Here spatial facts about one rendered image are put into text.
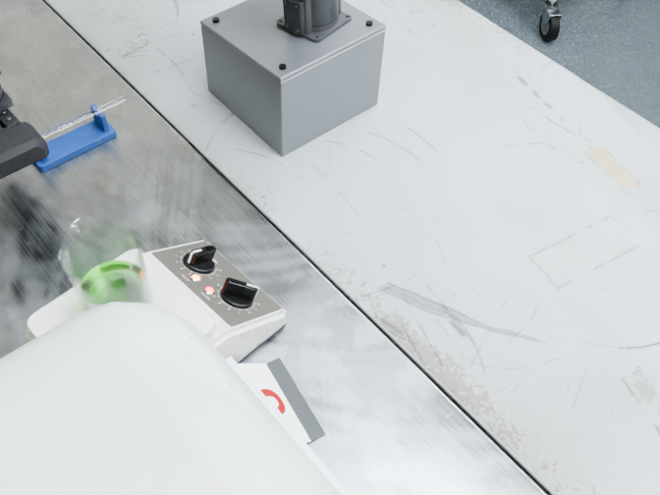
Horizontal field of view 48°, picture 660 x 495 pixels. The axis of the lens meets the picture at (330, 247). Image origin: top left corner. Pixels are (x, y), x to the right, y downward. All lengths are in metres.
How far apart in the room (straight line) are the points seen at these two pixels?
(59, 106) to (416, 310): 0.52
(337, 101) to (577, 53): 1.88
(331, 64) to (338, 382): 0.36
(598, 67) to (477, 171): 1.81
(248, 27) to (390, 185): 0.25
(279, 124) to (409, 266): 0.22
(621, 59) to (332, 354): 2.15
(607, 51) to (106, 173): 2.13
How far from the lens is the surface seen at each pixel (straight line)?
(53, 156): 0.93
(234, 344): 0.68
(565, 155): 0.96
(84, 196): 0.88
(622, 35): 2.87
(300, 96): 0.85
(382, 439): 0.69
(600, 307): 0.82
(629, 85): 2.65
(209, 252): 0.73
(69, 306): 0.68
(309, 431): 0.69
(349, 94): 0.92
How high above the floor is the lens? 1.53
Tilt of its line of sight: 52 degrees down
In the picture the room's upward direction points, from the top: 3 degrees clockwise
